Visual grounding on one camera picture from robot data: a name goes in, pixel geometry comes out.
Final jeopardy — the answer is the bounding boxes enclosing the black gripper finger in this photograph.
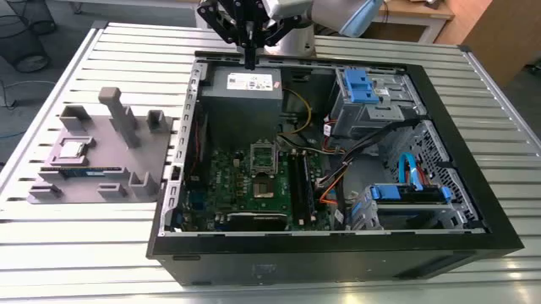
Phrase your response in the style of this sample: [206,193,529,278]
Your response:
[250,0,303,71]
[196,0,253,70]

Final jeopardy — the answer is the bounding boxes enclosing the metal socket cover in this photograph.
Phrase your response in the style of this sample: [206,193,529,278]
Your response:
[250,138,279,177]

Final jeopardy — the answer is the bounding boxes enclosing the silver CPU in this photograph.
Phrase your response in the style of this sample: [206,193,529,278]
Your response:
[57,141,87,158]

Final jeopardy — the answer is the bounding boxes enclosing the CPU socket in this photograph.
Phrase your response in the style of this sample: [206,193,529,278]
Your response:
[253,176,281,200]

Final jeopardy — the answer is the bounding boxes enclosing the grey power supply unit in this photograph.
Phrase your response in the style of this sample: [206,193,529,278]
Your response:
[196,66,285,149]

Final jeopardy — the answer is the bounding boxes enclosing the blue drive bay clip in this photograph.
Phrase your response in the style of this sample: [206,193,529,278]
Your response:
[343,68,373,91]
[349,87,381,104]

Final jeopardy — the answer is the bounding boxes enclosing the metal drive cage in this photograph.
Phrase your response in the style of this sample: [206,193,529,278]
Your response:
[329,68,428,137]
[345,183,485,231]

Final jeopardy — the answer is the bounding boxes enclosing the black mesh waste bin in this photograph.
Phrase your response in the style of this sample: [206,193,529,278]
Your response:
[23,0,59,35]
[0,17,49,73]

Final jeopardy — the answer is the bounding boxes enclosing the grey parts rack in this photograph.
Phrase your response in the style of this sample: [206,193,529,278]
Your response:
[25,87,175,205]

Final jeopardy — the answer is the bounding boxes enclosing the RAM slot white clips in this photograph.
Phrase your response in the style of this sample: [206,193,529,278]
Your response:
[293,150,307,224]
[301,150,318,223]

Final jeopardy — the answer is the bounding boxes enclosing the green motherboard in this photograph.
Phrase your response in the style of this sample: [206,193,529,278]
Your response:
[179,148,335,232]

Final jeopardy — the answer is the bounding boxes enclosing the wooden cabinet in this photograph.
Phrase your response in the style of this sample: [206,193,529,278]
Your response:
[434,0,541,88]

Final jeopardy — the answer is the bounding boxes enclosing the RAM stick blue label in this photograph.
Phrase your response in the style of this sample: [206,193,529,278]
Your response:
[40,165,124,178]

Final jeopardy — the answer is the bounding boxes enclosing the hard disk in blue carrier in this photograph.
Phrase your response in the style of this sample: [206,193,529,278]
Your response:
[370,185,452,205]

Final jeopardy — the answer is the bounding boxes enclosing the black graphics card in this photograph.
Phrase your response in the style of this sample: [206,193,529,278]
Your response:
[226,211,289,232]

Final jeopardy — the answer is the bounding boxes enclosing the black PC case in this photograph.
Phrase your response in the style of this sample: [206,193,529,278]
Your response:
[146,49,525,288]

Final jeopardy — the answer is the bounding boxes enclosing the yellow black power wire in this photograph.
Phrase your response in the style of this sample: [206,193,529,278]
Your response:
[278,87,314,136]

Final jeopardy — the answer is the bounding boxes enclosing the wooden desk white frame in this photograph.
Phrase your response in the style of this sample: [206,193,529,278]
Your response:
[358,0,457,44]

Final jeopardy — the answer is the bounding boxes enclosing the black cable bundle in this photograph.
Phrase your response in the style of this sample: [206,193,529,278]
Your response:
[314,119,426,187]

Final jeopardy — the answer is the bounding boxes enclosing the blue data wire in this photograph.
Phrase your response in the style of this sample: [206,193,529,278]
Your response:
[398,151,425,192]

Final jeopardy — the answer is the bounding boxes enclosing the orange wire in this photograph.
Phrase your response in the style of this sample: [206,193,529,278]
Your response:
[319,179,351,206]

